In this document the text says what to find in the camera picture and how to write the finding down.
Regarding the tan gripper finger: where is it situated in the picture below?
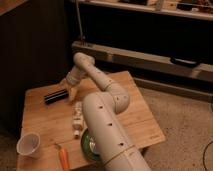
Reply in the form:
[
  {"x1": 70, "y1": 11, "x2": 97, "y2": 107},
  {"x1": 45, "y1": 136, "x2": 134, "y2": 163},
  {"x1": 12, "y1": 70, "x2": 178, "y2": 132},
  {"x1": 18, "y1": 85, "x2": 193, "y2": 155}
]
[
  {"x1": 59, "y1": 78, "x2": 67, "y2": 87},
  {"x1": 68, "y1": 87, "x2": 78, "y2": 102}
]

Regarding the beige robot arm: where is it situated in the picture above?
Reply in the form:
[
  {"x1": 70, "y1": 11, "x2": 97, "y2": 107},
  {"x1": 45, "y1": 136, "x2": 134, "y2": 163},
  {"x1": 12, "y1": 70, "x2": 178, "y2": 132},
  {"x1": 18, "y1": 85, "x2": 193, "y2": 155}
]
[{"x1": 61, "y1": 52, "x2": 151, "y2": 171}]

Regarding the white glue tube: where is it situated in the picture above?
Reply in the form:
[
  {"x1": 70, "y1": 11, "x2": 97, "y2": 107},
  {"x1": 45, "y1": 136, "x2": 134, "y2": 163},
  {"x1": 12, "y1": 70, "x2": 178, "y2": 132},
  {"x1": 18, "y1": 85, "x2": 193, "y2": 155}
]
[{"x1": 72, "y1": 101, "x2": 84, "y2": 139}]

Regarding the small wooden table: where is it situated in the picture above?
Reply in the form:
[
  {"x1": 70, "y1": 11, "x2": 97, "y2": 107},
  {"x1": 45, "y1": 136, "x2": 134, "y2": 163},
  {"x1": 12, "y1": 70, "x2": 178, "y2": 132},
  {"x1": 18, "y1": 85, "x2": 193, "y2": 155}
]
[{"x1": 17, "y1": 71, "x2": 165, "y2": 171}]

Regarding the orange toy carrot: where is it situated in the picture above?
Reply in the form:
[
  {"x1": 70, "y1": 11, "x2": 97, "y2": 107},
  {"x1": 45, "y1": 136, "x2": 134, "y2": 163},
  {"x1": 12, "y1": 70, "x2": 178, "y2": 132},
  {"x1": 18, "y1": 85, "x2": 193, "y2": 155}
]
[{"x1": 55, "y1": 143, "x2": 70, "y2": 171}]

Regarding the long grey case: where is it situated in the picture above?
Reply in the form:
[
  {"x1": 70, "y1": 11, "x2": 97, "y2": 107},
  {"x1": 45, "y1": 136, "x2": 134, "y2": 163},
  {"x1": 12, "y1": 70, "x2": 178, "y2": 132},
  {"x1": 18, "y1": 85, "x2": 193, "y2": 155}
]
[{"x1": 71, "y1": 41, "x2": 213, "y2": 83}]

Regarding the metal stand pole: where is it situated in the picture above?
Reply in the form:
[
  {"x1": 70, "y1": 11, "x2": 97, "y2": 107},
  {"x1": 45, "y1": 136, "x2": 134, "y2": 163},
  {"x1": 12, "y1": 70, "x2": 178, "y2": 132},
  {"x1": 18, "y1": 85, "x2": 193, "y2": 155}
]
[{"x1": 75, "y1": 0, "x2": 85, "y2": 45}]

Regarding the wooden shelf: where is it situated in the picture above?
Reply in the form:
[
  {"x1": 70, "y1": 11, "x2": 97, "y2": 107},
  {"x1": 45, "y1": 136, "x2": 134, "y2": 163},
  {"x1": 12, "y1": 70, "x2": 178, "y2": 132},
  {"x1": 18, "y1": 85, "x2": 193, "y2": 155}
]
[{"x1": 69, "y1": 0, "x2": 213, "y2": 21}]

